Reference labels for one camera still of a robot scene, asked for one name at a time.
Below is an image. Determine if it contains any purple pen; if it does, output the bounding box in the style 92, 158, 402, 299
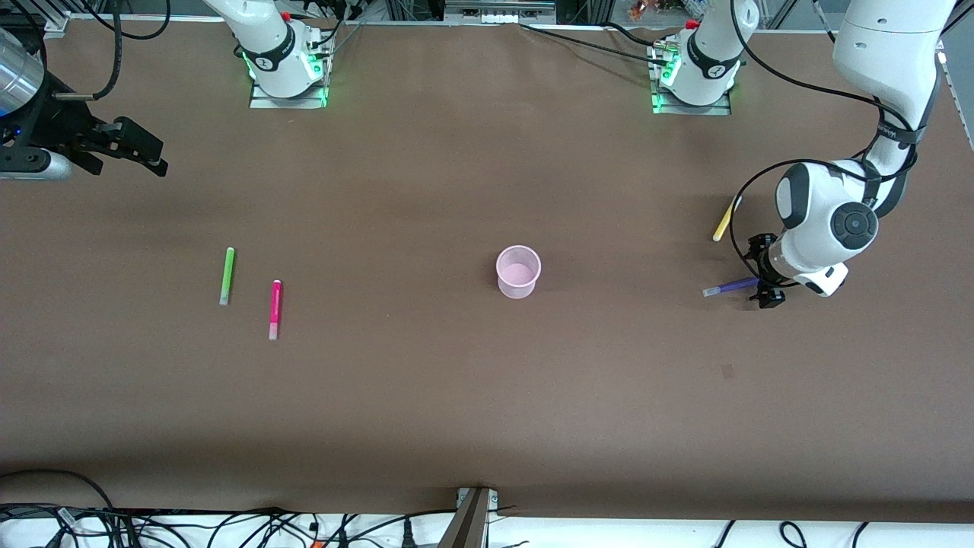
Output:
702, 278, 760, 298

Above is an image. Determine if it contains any pink mesh pen holder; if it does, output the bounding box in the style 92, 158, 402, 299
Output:
495, 245, 543, 300

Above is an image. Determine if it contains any yellow pen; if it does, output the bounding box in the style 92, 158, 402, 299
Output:
712, 196, 740, 243

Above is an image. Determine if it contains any silver metal box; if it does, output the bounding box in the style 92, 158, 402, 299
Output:
444, 0, 558, 24

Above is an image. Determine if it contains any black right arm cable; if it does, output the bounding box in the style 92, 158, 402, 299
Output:
52, 0, 124, 101

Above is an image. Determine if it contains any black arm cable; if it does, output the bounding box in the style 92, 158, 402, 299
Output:
729, 0, 925, 290
52, 0, 124, 101

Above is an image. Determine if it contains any black looped cable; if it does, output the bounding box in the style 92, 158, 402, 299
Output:
80, 0, 171, 40

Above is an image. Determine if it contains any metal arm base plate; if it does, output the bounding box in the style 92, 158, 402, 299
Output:
250, 75, 329, 110
651, 46, 733, 116

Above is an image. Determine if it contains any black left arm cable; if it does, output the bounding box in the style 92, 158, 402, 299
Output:
729, 0, 925, 290

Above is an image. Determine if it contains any aluminium edge rail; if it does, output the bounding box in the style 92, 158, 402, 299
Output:
940, 52, 974, 149

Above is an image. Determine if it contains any short black table cable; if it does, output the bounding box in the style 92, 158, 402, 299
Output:
605, 21, 663, 48

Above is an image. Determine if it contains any metal post with bracket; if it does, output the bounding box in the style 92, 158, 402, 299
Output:
436, 487, 501, 548

